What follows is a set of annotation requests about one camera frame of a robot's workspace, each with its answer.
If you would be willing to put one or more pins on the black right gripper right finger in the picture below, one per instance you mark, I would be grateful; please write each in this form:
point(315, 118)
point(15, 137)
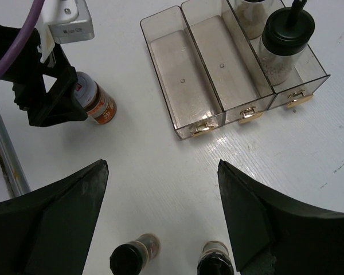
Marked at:
point(272, 233)

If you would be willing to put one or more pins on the black-cap spice bottle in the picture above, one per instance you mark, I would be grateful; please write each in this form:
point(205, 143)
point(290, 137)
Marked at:
point(132, 257)

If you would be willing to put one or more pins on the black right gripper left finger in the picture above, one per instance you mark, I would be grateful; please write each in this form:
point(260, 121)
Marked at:
point(50, 230)

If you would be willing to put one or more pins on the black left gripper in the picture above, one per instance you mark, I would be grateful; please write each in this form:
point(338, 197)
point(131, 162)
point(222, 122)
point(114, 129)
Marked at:
point(45, 91)

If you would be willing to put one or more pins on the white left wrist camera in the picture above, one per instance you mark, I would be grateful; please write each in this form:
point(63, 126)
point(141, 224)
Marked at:
point(63, 22)

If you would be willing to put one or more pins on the clear tiered acrylic organizer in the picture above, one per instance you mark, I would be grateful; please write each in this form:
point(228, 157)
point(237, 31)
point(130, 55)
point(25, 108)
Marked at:
point(209, 70)

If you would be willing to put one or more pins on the black-cap pepper grinder bottle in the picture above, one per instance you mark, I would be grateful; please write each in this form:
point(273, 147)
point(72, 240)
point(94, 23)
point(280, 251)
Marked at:
point(215, 259)

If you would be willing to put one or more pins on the aluminium table rail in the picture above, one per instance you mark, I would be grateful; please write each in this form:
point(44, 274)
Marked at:
point(13, 182)

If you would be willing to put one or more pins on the white-lid orange label jar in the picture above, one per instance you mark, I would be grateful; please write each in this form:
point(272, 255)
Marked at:
point(98, 104)

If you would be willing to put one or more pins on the white granule shaker bottle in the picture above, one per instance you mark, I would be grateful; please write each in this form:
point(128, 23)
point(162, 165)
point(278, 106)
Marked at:
point(285, 36)

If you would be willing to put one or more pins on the white powder shaker bottle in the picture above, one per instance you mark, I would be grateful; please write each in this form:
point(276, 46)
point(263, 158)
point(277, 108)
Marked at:
point(252, 16)

